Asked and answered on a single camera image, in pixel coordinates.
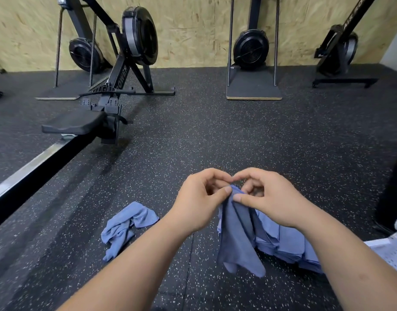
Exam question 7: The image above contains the person's left forearm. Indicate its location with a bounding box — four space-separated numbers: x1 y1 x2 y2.
57 220 193 311

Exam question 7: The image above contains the blue towel pile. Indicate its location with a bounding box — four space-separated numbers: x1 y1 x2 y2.
100 201 160 262

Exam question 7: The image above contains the black ski trainer grey platform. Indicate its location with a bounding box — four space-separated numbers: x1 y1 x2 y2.
35 0 112 101

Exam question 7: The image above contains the plain blue towel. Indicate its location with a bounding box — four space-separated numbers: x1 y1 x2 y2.
217 184 267 278

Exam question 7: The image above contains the black ski trainer wooden-edged platform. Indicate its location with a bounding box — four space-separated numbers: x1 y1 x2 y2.
226 0 283 101

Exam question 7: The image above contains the white perforated metal rack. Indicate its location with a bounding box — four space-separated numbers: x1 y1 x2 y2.
365 213 397 277

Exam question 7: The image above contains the black upright exercise machine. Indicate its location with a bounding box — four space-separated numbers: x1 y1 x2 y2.
312 0 379 89

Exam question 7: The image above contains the black printed punching bag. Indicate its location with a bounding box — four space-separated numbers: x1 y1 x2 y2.
375 149 397 234

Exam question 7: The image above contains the black rowing machine with rail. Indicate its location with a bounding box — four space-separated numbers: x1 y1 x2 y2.
0 0 176 232

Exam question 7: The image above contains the person's left hand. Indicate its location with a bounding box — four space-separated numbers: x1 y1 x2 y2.
166 168 233 236

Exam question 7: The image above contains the person's right forearm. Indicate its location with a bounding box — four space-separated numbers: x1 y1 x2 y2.
296 210 397 311

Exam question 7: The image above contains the person's right hand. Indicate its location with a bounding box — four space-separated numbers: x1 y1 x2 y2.
232 168 316 229

